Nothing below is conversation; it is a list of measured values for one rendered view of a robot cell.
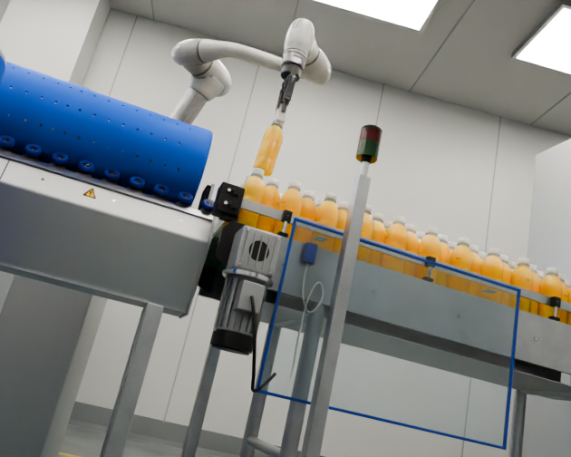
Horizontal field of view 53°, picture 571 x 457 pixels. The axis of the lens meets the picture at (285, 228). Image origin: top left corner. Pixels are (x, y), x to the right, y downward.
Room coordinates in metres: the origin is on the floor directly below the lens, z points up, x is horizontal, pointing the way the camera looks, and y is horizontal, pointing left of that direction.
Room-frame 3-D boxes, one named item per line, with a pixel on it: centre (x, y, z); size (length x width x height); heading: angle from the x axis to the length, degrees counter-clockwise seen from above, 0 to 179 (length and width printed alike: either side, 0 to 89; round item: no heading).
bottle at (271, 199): (1.72, 0.07, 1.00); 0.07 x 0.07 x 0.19
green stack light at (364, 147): (1.52, -0.19, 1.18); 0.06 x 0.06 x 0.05
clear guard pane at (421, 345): (1.67, -0.40, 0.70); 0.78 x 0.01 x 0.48; 105
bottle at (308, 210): (1.76, -0.05, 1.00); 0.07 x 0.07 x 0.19
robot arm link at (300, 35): (1.88, 0.10, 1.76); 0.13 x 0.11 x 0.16; 147
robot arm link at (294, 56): (1.87, 0.11, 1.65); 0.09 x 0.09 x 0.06
